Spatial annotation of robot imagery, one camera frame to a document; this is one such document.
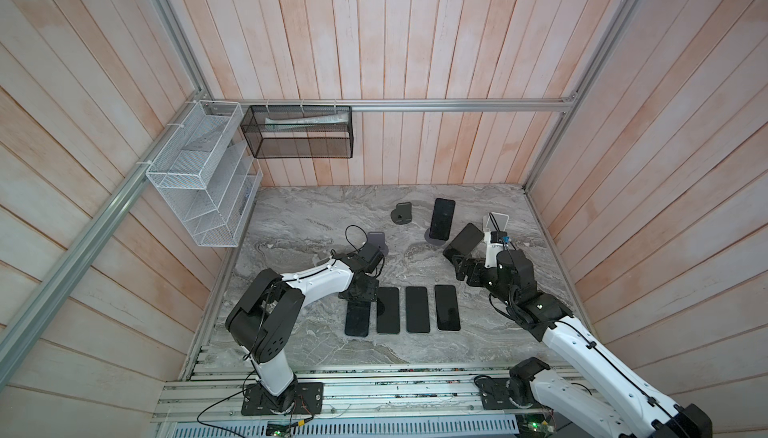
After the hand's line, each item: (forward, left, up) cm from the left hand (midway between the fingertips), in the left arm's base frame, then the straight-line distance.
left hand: (362, 298), depth 90 cm
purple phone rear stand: (+24, -26, +9) cm, 37 cm away
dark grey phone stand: (+31, -14, +3) cm, 34 cm away
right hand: (+4, -29, +17) cm, 34 cm away
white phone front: (-9, -22, +14) cm, 28 cm away
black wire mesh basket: (+55, +24, +22) cm, 64 cm away
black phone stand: (-3, -17, 0) cm, 17 cm away
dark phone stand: (+17, -33, +6) cm, 38 cm away
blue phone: (-7, +1, +1) cm, 7 cm away
